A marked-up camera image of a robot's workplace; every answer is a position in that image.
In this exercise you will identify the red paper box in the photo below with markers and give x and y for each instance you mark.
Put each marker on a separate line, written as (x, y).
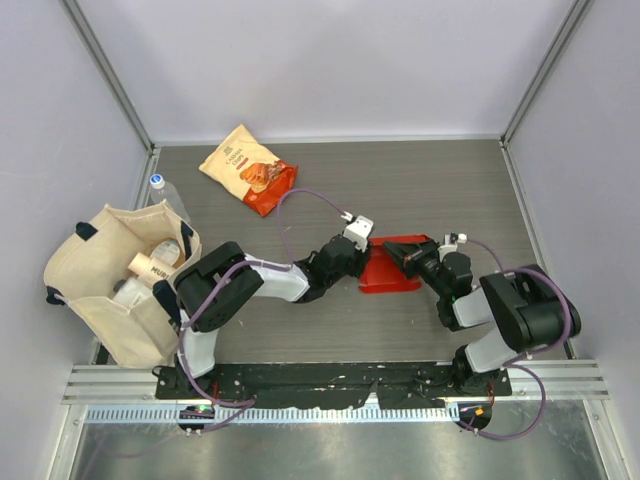
(382, 275)

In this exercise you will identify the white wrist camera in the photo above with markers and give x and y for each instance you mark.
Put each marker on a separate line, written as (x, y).
(358, 230)
(454, 239)

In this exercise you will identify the aluminium frame rail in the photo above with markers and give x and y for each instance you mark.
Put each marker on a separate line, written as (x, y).
(554, 379)

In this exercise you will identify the clear plastic water bottle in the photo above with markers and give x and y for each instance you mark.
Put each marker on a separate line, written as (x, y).
(161, 190)

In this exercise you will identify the white pouch in bag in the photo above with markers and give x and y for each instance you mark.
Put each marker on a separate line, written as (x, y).
(130, 292)

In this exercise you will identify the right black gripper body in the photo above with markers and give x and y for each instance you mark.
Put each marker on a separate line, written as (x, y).
(425, 264)

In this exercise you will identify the beige cylindrical bottle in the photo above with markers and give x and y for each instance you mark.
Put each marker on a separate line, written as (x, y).
(150, 270)

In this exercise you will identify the cassava chips bag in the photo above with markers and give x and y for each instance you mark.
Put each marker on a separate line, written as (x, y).
(249, 171)

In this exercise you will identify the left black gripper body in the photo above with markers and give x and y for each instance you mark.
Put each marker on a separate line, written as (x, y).
(356, 265)

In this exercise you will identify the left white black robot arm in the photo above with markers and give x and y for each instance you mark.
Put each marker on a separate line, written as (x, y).
(211, 291)

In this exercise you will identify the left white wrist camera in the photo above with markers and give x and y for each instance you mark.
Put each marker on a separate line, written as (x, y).
(358, 230)

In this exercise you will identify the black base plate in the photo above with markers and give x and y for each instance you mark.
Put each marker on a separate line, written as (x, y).
(332, 386)

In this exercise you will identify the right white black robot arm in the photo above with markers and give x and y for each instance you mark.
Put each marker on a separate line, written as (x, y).
(526, 310)

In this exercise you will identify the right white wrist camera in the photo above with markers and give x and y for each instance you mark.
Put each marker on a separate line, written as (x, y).
(454, 239)

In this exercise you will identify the white slotted cable duct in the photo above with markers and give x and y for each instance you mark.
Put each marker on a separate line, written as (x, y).
(192, 414)

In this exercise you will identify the beige canvas tote bag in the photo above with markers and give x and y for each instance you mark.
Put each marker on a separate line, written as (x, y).
(84, 270)

